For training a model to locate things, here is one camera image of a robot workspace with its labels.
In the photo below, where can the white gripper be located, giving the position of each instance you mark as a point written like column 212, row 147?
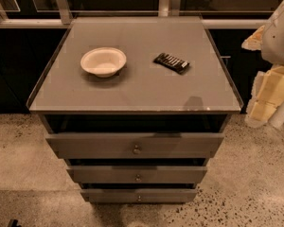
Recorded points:
column 278, row 42

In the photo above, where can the grey top drawer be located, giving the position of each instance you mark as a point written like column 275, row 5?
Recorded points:
column 134, row 145

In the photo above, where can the grey drawer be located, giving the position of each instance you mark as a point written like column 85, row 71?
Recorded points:
column 137, row 174
column 139, row 195
column 134, row 145

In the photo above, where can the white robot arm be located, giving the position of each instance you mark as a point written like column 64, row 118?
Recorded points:
column 272, row 48

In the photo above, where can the grey drawer cabinet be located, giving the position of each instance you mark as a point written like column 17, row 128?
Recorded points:
column 142, row 97

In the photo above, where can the grey bottom drawer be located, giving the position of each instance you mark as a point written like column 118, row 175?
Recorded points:
column 139, row 195

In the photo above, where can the grey middle drawer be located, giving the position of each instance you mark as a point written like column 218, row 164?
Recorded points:
column 137, row 174

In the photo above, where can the black snack bar wrapper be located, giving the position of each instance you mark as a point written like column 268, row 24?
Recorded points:
column 173, row 63

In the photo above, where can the metal window railing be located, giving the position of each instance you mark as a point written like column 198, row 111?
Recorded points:
column 213, row 14

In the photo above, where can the white paper bowl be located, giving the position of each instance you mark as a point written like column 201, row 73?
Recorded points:
column 103, row 62

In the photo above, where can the white cylindrical post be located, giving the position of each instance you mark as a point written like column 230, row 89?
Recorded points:
column 277, row 120

